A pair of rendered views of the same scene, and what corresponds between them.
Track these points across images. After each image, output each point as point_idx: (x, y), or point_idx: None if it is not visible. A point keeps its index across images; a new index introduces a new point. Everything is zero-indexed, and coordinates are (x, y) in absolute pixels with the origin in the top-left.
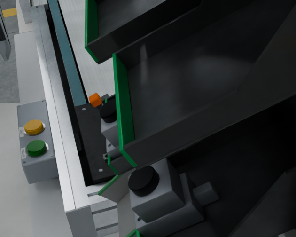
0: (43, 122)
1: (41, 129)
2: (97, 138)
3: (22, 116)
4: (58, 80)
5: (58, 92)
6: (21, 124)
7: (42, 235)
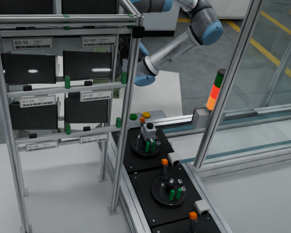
0: (149, 118)
1: (144, 117)
2: (137, 133)
3: (154, 111)
4: (181, 121)
5: (172, 121)
6: (148, 112)
7: None
